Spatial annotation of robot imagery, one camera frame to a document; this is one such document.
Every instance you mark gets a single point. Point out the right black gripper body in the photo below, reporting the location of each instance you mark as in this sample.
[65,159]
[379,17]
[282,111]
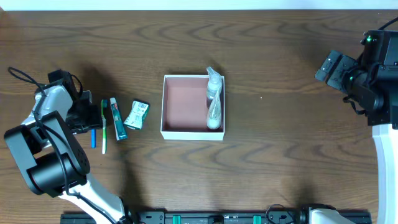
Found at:
[337,74]

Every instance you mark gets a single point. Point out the Colgate toothpaste tube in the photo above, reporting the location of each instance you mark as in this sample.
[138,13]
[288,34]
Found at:
[121,133]

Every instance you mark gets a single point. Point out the clear spray bottle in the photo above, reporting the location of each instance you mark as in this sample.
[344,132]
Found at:
[215,83]

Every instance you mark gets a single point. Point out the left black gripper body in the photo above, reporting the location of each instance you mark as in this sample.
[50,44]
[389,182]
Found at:
[90,116]

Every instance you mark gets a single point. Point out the white box with pink interior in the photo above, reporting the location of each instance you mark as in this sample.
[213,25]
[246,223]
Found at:
[185,107]

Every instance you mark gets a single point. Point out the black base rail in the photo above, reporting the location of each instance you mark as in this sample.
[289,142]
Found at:
[273,216]

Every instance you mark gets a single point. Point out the blue disposable razor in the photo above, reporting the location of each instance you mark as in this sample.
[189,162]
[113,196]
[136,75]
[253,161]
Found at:
[93,138]

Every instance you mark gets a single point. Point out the green toothbrush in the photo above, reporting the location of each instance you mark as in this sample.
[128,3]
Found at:
[104,104]

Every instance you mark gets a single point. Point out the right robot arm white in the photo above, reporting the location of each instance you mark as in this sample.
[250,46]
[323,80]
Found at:
[370,82]

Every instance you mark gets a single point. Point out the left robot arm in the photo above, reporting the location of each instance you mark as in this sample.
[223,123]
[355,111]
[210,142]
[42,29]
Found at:
[52,161]

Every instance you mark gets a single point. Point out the white lotion tube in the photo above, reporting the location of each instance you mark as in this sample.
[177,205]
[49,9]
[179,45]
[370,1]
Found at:
[214,113]

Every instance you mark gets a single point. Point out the green white soap packet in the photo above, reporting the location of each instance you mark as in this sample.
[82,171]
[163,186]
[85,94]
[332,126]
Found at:
[137,115]

